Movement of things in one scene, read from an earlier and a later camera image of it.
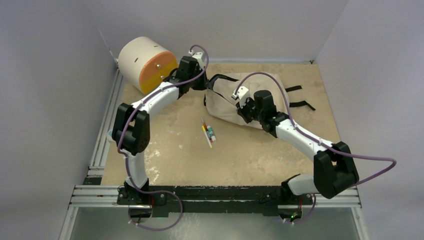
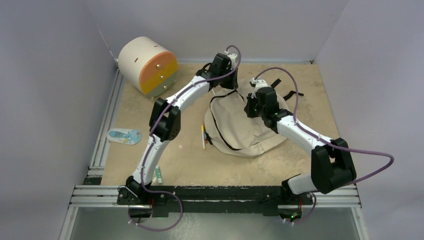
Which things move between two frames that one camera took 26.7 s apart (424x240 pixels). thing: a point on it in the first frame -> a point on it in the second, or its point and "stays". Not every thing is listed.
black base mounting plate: (264, 200) stays
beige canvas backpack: (220, 101) -> (230, 131)
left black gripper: (202, 85) -> (232, 84)
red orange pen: (206, 130) -> (205, 137)
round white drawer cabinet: (144, 63) stays
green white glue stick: (213, 136) -> (158, 174)
